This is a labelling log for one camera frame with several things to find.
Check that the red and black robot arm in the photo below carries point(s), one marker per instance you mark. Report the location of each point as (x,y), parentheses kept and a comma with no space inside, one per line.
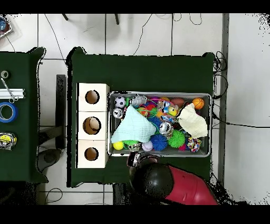
(185,186)

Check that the wooden box with three holes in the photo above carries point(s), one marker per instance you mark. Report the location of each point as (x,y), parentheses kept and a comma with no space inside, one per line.
(92,112)

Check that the silver robot toy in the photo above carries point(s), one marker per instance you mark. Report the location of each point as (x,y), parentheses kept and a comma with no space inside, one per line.
(138,100)

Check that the mint green cloth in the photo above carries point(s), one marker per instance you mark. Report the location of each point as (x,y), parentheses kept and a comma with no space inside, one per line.
(135,126)

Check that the crushed silver can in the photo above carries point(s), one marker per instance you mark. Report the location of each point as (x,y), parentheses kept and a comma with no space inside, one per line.
(118,113)

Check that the black and white soccer ball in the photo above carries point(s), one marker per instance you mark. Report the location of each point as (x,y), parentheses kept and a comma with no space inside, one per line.
(120,102)

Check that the white baseball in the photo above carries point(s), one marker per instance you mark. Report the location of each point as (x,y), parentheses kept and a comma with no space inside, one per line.
(147,146)

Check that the yellow ball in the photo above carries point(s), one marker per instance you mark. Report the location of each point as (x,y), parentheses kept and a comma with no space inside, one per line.
(118,145)

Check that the blue spiky ball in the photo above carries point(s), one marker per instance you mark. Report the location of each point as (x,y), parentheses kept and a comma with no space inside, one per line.
(158,142)

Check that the dark green table cloth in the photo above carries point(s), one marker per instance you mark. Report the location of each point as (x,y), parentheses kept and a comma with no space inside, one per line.
(137,71)
(19,164)

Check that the green spiky ball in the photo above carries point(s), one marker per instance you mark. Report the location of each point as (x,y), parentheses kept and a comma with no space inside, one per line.
(176,138)

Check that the cream yellow cloth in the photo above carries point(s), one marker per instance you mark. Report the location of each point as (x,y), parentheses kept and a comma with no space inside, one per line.
(193,122)

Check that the orange basketball toy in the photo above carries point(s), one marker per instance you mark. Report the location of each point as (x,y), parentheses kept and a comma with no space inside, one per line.
(198,103)

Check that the black tripod leg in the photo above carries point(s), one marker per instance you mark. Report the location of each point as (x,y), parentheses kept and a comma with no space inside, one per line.
(117,19)
(65,17)

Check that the blue tape roll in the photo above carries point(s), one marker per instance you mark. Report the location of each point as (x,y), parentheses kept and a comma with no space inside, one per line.
(14,112)

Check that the silver scissors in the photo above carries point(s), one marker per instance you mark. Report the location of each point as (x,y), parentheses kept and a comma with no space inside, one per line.
(8,90)

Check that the yellow tape measure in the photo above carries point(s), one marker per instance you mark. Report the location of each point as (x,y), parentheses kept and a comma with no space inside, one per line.
(6,141)

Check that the grey tape roll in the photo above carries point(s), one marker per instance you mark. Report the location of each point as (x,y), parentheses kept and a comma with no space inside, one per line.
(2,74)

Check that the tray with blue object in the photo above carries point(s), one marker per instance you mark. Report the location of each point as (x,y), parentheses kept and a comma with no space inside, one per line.
(4,29)

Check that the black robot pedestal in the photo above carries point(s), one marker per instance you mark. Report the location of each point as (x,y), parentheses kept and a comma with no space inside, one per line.
(119,194)

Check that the aluminium rail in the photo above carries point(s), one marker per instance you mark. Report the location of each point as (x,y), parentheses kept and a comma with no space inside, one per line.
(19,93)

